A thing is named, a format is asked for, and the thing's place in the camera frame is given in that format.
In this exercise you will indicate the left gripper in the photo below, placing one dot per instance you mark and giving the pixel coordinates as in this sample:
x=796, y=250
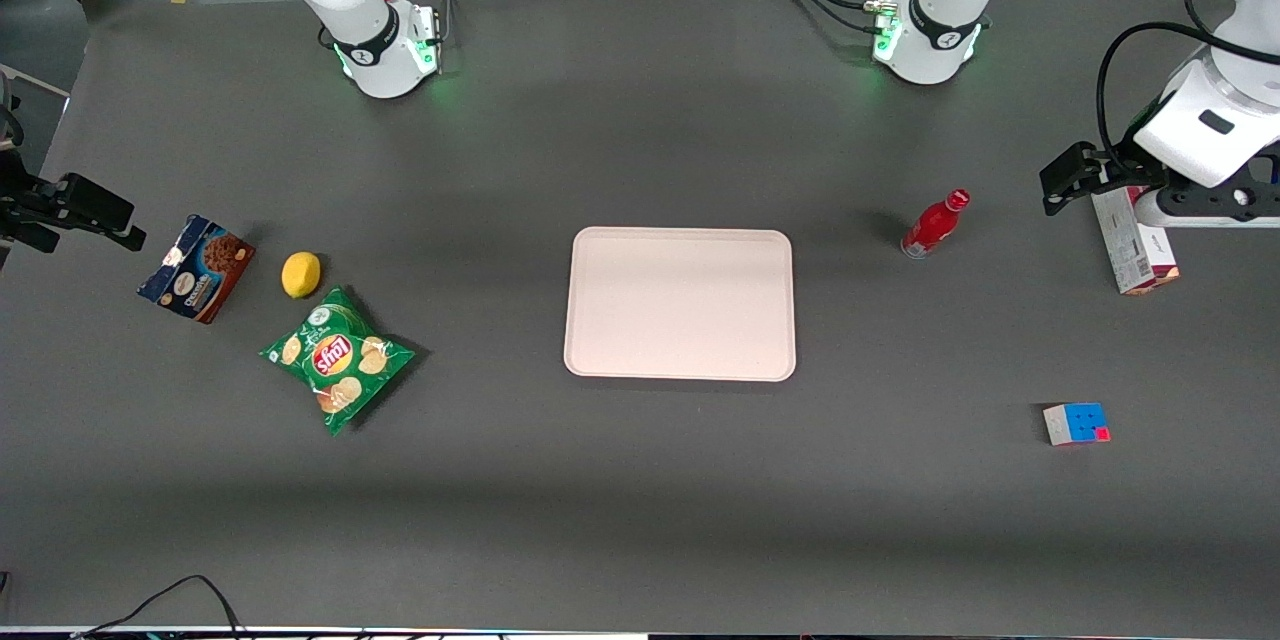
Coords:
x=1112, y=167

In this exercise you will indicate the red cookie box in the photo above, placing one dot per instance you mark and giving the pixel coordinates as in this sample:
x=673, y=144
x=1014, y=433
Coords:
x=1140, y=260

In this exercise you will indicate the blue chocolate cookie box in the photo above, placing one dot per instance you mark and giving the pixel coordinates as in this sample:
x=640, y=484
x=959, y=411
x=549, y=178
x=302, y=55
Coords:
x=195, y=270

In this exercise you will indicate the pale pink plastic tray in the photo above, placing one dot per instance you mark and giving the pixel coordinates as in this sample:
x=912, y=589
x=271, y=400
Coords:
x=680, y=305

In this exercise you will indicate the red bottle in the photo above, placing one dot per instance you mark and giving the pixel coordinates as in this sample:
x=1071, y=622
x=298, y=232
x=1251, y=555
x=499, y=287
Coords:
x=930, y=228

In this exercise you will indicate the yellow lemon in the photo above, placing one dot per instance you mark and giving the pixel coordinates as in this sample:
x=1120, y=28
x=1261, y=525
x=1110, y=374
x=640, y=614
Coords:
x=300, y=275

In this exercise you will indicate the colourful puzzle cube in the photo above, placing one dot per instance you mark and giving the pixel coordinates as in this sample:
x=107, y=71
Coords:
x=1078, y=423

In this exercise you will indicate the green chips bag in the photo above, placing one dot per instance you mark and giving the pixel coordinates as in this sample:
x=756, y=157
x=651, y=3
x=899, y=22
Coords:
x=335, y=360

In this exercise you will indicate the grey table mat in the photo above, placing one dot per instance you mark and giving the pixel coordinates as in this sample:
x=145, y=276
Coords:
x=640, y=500

